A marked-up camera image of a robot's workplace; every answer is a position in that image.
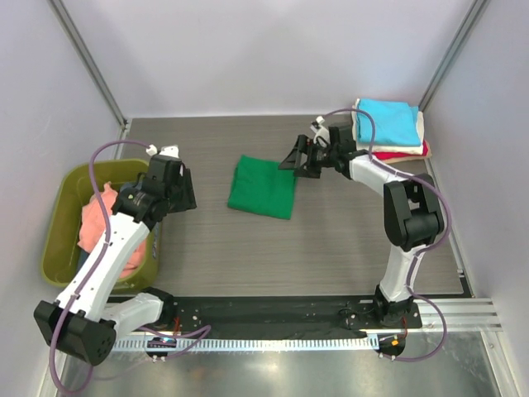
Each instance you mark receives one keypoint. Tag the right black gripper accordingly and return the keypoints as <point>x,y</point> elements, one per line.
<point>293,160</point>

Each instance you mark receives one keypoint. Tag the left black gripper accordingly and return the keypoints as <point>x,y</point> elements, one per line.
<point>188,200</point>

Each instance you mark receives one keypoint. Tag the green t shirt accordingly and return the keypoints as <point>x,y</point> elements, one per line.
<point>260,187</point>

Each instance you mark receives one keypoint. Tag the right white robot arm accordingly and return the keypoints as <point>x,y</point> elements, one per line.
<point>412,213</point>

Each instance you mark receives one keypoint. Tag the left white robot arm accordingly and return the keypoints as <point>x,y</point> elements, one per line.
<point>78,323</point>

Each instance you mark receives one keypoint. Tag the folded red t shirt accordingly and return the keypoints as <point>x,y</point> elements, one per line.
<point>385,155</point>

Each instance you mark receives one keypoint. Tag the salmon pink t shirt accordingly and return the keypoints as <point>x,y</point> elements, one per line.
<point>93,226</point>

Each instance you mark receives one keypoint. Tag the folded cyan t shirt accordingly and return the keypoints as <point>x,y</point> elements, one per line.
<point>395,123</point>

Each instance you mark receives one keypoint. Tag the olive green plastic bin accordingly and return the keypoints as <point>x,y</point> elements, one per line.
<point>60,259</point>

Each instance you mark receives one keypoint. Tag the folded cream t shirt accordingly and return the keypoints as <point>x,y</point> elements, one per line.
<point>411,150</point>

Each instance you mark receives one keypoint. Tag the folded tan t shirt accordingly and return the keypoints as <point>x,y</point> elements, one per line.
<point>401,157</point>

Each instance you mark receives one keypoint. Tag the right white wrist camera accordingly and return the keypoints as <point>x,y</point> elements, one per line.
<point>321,133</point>

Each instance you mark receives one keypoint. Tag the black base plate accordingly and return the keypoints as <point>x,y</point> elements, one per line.
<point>283,317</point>

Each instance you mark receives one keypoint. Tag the left aluminium corner post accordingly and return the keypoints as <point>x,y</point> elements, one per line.
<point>75,37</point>

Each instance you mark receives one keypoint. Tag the aluminium corner post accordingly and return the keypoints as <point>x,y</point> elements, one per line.
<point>457,44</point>
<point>75,37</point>

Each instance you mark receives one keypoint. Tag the white slotted cable duct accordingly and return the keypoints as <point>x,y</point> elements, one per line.
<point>151,344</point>

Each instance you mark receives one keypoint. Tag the aluminium rail frame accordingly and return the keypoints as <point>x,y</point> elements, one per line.
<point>453,313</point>

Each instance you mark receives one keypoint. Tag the right aluminium corner post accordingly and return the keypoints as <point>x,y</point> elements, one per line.
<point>457,44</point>

